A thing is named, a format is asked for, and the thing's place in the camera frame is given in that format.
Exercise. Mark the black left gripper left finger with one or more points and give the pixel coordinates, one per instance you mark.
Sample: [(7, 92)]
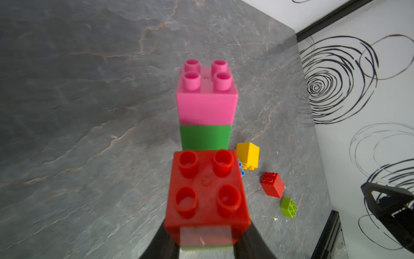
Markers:
[(162, 246)]

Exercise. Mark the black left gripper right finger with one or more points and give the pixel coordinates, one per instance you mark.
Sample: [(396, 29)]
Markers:
[(251, 246)]

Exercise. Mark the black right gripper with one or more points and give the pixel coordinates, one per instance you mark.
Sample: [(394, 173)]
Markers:
[(390, 205)]

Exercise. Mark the lime long lego brick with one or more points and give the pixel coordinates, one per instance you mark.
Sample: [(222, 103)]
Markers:
[(206, 238)]

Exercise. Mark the dark green lego brick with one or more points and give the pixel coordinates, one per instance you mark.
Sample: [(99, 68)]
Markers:
[(205, 137)]

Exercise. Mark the blue long lego brick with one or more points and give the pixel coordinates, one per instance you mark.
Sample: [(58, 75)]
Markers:
[(242, 172)]

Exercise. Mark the lime small lego brick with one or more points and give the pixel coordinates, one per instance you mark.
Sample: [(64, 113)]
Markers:
[(288, 207)]

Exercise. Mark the red tall lego brick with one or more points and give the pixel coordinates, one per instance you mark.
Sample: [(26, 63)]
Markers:
[(272, 184)]

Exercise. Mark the yellow tall lego brick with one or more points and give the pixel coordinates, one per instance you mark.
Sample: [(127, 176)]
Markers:
[(248, 154)]

